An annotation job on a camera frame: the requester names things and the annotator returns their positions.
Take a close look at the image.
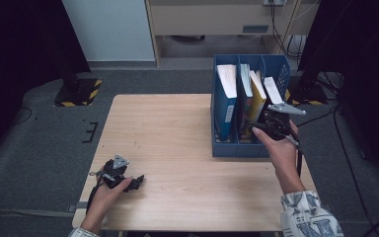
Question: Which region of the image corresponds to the beige desk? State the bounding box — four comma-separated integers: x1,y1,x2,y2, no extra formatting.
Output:
144,0,320,68

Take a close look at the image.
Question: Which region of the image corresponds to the thin black floor cable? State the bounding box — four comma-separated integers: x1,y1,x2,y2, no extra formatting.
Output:
13,107,34,126

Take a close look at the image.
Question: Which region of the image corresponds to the blue plastic file rack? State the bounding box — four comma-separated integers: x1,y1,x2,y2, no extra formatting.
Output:
210,53,292,159

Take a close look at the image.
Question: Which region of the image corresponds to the hand-held gripper cable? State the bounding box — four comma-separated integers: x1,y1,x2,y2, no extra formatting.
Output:
285,129,304,179
86,170,108,216

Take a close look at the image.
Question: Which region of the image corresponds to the yellow book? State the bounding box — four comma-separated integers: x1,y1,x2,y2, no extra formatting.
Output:
246,69,268,139

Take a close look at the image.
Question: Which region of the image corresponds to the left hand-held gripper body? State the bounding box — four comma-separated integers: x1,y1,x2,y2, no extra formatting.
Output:
89,153,136,192

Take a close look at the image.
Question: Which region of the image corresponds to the black cable bundle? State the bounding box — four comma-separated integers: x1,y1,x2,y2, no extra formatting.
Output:
268,0,305,62

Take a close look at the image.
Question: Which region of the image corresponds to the long black floor cable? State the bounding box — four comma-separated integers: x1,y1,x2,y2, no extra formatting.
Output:
333,107,376,231

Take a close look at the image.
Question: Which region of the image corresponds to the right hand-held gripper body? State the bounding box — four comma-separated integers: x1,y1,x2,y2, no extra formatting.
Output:
259,102,308,143

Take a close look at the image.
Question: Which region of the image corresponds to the black curtain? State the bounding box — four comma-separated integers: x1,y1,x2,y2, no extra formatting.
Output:
0,0,92,172
297,0,379,186

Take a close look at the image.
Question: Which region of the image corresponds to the thick blue-spine book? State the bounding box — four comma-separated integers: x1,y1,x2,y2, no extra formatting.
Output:
214,63,239,142

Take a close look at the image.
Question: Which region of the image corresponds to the right hand-held gripper cable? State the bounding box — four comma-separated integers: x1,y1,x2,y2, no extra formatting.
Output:
285,129,304,179

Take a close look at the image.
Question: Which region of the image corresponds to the person's right hand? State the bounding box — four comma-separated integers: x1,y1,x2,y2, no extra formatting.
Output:
251,119,302,165

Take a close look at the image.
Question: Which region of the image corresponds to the left hand-held gripper cable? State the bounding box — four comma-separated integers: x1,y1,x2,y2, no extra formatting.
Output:
86,170,108,216

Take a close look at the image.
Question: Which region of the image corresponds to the white cabinet panel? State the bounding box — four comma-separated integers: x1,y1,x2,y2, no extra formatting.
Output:
59,0,156,63

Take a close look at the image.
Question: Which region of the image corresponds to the person's left hand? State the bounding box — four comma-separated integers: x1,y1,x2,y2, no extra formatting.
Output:
87,175,133,220

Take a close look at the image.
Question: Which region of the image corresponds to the grey tape strip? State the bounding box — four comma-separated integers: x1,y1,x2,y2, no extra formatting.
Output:
67,200,90,213

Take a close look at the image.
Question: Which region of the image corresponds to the glossy blue book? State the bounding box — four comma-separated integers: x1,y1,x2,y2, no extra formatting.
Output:
238,62,255,137

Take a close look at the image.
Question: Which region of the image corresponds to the black stand with striped base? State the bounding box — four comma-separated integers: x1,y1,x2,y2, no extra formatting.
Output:
285,65,330,107
52,70,103,108

